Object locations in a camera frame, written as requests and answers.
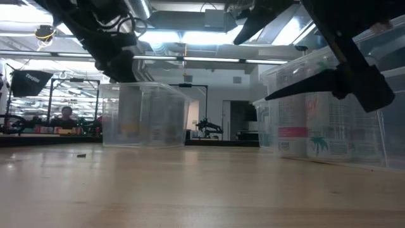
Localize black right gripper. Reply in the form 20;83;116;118
265;12;396;113

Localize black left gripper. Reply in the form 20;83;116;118
84;30;139;84

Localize blue silver Red Bull can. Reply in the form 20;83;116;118
258;106;279;149

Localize long tube light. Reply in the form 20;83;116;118
245;58;289;66
182;56;241;63
132;54;178;61
0;49;96;63

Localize grey ceiling box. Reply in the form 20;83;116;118
204;8;228;31

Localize bright ceiling light panel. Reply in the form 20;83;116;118
137;28;244;46

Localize person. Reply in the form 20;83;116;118
50;106;80;130

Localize black photo softbox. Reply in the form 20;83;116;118
11;69;54;98

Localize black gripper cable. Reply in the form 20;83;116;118
94;12;149;39

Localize silver ventilation duct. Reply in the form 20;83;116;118
125;0;153;20

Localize round hanging cable reel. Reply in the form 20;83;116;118
34;24;57;42

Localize black aluminium table frame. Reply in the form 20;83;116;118
0;134;261;148

